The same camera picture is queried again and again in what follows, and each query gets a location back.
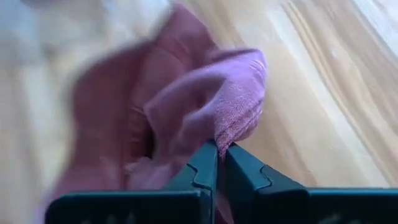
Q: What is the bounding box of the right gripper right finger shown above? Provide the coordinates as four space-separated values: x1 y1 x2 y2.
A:
224 142 398 224

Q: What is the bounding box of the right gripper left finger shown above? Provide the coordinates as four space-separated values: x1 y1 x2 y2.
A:
44 139 219 224

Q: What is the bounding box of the maroon baseball cap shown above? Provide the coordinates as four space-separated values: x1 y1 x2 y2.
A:
34 2 269 224

